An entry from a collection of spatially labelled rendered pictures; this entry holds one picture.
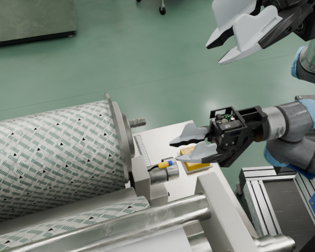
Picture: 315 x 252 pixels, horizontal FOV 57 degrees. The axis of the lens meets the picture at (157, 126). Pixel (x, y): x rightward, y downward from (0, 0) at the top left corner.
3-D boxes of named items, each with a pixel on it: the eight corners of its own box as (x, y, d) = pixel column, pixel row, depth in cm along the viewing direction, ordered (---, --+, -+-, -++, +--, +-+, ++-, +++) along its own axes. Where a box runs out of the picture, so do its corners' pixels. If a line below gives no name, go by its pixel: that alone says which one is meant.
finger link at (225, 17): (184, 16, 41) (242, -31, 38) (205, 41, 45) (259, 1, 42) (190, 28, 39) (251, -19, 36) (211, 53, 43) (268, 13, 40)
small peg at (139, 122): (145, 116, 46) (143, 116, 47) (127, 120, 45) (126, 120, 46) (147, 125, 46) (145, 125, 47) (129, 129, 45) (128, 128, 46)
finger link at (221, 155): (194, 148, 64) (226, 135, 67) (193, 153, 65) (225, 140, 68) (205, 163, 61) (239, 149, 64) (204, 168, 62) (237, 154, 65)
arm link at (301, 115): (317, 136, 72) (332, 111, 65) (279, 147, 69) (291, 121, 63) (297, 115, 77) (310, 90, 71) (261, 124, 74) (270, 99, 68)
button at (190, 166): (210, 165, 86) (211, 160, 84) (187, 171, 84) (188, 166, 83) (200, 148, 90) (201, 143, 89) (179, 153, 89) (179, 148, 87)
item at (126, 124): (137, 167, 47) (132, 131, 42) (124, 170, 46) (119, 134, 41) (126, 137, 52) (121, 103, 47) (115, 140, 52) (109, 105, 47)
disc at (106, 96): (131, 200, 47) (123, 139, 36) (128, 201, 47) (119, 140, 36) (113, 136, 57) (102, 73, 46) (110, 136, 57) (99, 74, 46)
